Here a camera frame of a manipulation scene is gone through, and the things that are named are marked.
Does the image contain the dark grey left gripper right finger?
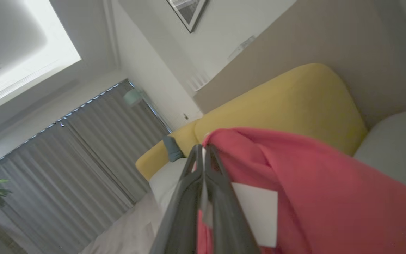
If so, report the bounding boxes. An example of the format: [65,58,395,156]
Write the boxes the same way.
[205,145,260,254]

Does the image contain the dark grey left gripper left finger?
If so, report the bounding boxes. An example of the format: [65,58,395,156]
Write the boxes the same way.
[149,145,203,254]

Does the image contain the red basketball jersey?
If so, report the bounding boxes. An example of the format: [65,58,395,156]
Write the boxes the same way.
[196,128,406,254]

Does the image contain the pale sofa seat cushion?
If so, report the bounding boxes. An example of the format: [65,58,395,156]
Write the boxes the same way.
[149,158,190,214]

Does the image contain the yellow sofa back cushion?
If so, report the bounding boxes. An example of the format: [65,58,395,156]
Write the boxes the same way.
[136,120,201,181]
[193,63,368,156]

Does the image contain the teal throw pillow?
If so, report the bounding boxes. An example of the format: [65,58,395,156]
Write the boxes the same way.
[162,136,186,163]

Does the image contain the grey pleated curtain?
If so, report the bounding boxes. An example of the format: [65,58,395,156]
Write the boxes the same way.
[0,80,172,254]

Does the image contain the floor lamp with pale shade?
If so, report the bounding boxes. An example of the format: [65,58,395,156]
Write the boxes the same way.
[123,80,172,134]

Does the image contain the grey sofa cushion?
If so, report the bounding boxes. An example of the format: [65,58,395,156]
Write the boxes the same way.
[353,107,406,198]

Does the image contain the white wall vent grille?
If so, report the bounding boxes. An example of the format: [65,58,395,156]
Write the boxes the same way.
[185,71,211,93]

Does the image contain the framed wall picture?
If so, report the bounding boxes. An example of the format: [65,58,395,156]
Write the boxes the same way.
[166,0,209,34]

